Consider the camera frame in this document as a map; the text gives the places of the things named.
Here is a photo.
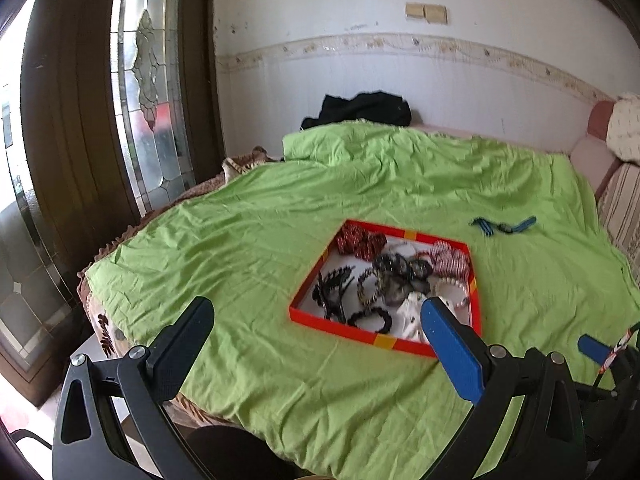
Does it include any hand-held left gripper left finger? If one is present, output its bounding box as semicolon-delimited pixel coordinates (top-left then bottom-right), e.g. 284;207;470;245
52;296;216;480

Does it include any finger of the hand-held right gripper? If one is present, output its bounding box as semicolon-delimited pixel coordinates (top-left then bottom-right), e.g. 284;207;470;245
577;334;623;377

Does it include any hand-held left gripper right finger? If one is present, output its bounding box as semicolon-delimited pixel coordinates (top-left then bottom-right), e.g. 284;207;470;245
420;296;587;480

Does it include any white cherry print scrunchie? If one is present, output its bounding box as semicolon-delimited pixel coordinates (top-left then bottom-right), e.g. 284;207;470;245
397;289;436;345

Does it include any pearl bracelet with green stone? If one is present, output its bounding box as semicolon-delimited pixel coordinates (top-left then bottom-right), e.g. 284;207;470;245
428;277;474;314

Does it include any black scrunchie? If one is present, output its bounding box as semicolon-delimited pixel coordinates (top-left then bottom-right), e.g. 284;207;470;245
346;304;394;334

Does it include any red striped hair accessory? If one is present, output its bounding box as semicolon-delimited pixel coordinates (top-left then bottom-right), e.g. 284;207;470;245
428;240;472;281

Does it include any red shallow box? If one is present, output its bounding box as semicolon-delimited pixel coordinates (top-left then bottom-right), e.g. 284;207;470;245
288;218;484;360

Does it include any gold bead bracelet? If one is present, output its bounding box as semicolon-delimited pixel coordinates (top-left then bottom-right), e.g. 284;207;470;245
356;265;389;307

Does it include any black butterfly hair claw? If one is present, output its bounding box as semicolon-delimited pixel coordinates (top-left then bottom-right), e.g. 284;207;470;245
310;264;357;324

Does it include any green bed sheet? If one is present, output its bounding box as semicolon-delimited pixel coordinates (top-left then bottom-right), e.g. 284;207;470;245
81;120;640;480

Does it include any red bangle stack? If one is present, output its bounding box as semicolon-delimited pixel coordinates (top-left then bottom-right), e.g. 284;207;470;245
361;230;389;257

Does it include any blue striped band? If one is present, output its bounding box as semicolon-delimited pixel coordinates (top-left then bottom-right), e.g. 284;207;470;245
468;214;539;238

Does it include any red checkered scrunchie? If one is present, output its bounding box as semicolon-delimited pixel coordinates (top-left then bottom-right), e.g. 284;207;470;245
335;225;364;256

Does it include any striped floral pillow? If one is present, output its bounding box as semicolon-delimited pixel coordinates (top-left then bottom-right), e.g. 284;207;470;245
569;100;640;273

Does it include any white knit cloth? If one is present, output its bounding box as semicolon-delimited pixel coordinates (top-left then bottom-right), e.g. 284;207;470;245
605;92;640;164

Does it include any wooden door with glass panel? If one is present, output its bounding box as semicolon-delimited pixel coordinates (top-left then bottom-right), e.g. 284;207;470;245
0;0;227;411

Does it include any black cloth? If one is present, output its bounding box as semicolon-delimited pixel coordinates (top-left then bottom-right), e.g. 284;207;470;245
299;90;414;131

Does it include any red white patterned strap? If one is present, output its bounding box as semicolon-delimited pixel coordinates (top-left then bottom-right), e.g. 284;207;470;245
595;324;640;376

